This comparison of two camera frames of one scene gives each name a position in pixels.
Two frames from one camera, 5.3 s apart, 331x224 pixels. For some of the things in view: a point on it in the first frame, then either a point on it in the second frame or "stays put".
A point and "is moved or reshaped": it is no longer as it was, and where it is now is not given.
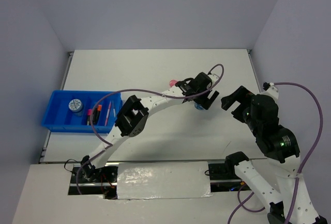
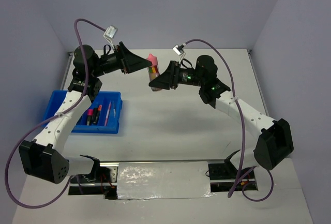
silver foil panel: (138, 180) stays put
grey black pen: (114, 109) stays put
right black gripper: (241, 94) to (169, 78)
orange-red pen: (109, 108) stays put
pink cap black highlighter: (90, 112) stays put
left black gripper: (205, 102) to (129, 62)
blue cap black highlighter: (94, 114) stays put
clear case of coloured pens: (172, 83) is moved or reshaped
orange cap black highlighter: (98, 114) stays put
